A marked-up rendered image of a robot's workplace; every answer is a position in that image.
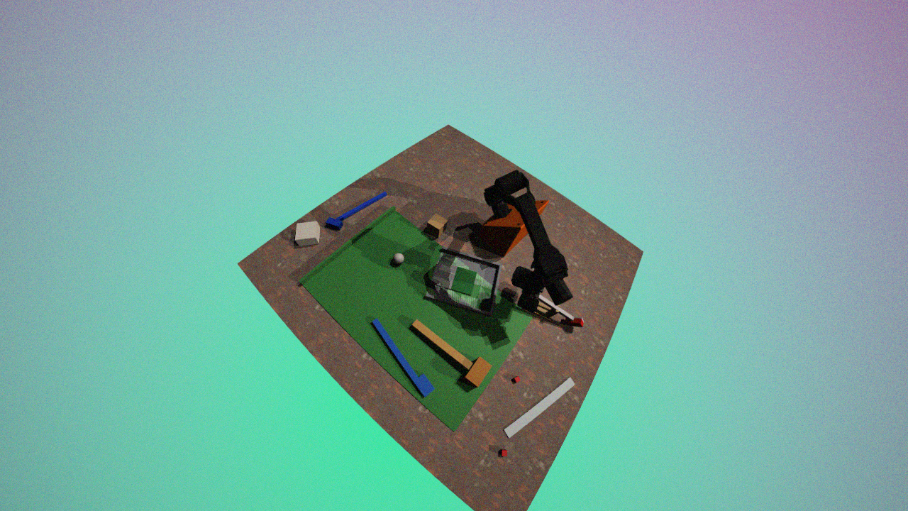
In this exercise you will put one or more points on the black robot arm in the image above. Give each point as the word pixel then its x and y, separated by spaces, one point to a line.
pixel 551 266

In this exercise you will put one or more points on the grey flat bar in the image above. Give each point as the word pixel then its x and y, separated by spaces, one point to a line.
pixel 539 408

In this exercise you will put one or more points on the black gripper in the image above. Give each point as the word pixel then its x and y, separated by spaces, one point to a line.
pixel 529 297

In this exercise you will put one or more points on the large green mat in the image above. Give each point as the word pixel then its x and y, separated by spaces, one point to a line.
pixel 364 284

